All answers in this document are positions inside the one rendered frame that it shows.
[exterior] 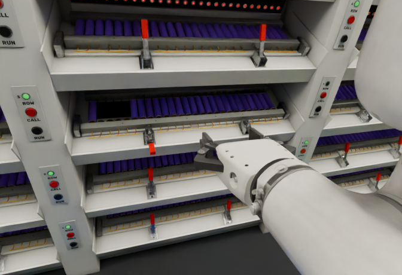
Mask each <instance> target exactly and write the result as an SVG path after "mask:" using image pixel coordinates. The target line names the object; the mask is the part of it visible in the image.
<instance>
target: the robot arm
mask: <svg viewBox="0 0 402 275"><path fill-rule="evenodd" d="M354 84H355V91H356V94H357V98H358V100H359V101H360V103H361V104H362V106H363V107H364V108H365V109H366V110H367V111H368V112H369V113H370V114H371V115H372V116H374V117H375V118H376V119H378V120H379V121H381V122H383V123H384V124H386V125H389V126H391V127H393V128H395V129H397V130H400V131H402V0H380V2H379V5H378V6H377V9H376V12H375V14H374V16H373V19H372V21H371V24H370V27H369V29H368V31H367V34H366V37H365V39H364V42H363V45H362V47H361V50H360V54H359V57H358V61H357V66H356V70H355V79H354ZM199 145H200V148H201V149H200V150H198V152H197V155H196V156H195V158H194V168H195V169H203V170H211V171H215V173H216V174H217V176H218V177H219V179H220V180H221V181H222V182H223V184H224V185H225V186H226V187H227V188H228V189H229V190H230V191H231V192H232V193H233V194H234V195H235V196H236V197H237V198H238V199H239V200H240V201H242V202H243V203H245V204H246V205H247V206H249V208H250V211H251V213H252V215H257V216H258V217H259V218H260V220H261V221H262V223H263V224H264V225H265V227H266V228H267V229H268V230H269V232H270V233H271V235H272V236H273V237H274V239H275V240H276V241H277V242H278V244H279V245H280V247H281V248H282V250H283V251H284V252H285V253H286V255H287V256H288V257H289V259H290V260H291V262H292V263H293V264H294V265H295V267H296V268H297V269H298V271H299V272H300V274H301V275H402V153H401V156H400V158H399V161H398V163H397V165H396V167H395V169H394V171H393V173H392V174H391V176H390V178H389V179H388V181H387V182H386V184H385V185H384V186H383V187H382V188H381V189H379V190H377V191H375V192H371V193H367V194H363V193H358V192H353V191H350V190H347V189H344V188H342V187H340V186H338V185H337V184H335V183H334V182H332V181H331V180H329V179H328V178H326V177H325V176H324V175H322V174H320V173H319V172H317V171H316V170H315V169H313V168H312V167H310V166H309V165H308V164H306V163H305V162H303V161H301V160H298V159H297V158H296V157H295V154H296V147H294V146H291V145H287V144H285V145H284V143H283V142H282V141H276V140H271V137H270V136H264V134H262V133H260V132H259V131H258V130H256V129H255V128H250V129H249V138H248V140H245V141H239V142H229V143H222V144H220V145H217V144H214V143H213V140H212V138H211V137H210V136H209V135H208V134H207V133H206V132H202V139H200V140H199ZM213 150H214V151H216V152H217V157H214V156H213Z"/></svg>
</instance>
